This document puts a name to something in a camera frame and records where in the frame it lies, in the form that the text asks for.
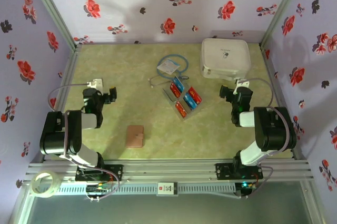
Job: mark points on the red credit card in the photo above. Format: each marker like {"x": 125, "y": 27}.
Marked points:
{"x": 194, "y": 95}
{"x": 175, "y": 91}
{"x": 181, "y": 109}

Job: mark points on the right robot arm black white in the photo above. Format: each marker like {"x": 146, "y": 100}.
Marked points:
{"x": 273, "y": 129}

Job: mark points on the blue credit card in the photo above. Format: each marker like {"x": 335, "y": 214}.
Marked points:
{"x": 189, "y": 100}
{"x": 179, "y": 83}

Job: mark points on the white badge card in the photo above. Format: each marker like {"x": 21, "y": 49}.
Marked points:
{"x": 167, "y": 66}

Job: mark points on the white zip case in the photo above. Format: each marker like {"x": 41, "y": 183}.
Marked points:
{"x": 223, "y": 55}

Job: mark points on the small circuit board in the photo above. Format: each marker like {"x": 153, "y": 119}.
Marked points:
{"x": 98, "y": 189}
{"x": 247, "y": 185}

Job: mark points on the clear tape roll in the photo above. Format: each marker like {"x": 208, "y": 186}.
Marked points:
{"x": 34, "y": 185}

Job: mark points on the small white label tag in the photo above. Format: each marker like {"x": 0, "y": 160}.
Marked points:
{"x": 167, "y": 188}

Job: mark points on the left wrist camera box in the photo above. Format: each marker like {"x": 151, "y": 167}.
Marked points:
{"x": 96, "y": 83}

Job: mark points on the aluminium side rail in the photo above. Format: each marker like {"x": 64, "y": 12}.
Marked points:
{"x": 69, "y": 71}
{"x": 273, "y": 76}

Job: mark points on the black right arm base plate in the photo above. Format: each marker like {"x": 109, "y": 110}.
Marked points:
{"x": 222, "y": 171}

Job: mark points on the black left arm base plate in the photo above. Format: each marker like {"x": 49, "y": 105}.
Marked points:
{"x": 117, "y": 172}

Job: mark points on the aluminium frame rail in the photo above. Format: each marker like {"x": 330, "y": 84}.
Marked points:
{"x": 168, "y": 170}

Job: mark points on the aluminium frame post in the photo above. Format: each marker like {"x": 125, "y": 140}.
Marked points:
{"x": 281, "y": 10}
{"x": 54, "y": 10}

